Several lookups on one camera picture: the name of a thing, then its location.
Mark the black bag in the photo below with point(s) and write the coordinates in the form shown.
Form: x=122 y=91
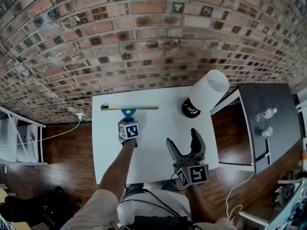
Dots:
x=26 y=207

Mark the white cluttered cabinet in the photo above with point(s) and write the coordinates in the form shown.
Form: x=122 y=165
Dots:
x=287 y=207

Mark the white shade table lamp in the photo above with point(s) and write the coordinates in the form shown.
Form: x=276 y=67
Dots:
x=208 y=92

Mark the person's left forearm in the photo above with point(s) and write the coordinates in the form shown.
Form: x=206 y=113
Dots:
x=117 y=171

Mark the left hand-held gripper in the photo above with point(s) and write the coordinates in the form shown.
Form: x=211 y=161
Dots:
x=129 y=131

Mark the white metal rack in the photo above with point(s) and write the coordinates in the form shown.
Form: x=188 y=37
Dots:
x=28 y=150

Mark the person's light shirt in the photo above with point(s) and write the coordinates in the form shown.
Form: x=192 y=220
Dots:
x=96 y=212

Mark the person's right forearm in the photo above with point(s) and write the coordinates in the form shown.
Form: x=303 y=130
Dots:
x=199 y=205

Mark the dark grey side table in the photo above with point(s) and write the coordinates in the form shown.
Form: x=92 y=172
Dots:
x=271 y=99

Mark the clear plastic bottle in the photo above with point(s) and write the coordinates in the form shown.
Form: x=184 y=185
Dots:
x=266 y=114

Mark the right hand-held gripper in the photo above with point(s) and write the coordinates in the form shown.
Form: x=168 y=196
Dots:
x=195 y=172

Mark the black chest pack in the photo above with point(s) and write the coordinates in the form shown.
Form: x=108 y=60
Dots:
x=156 y=223

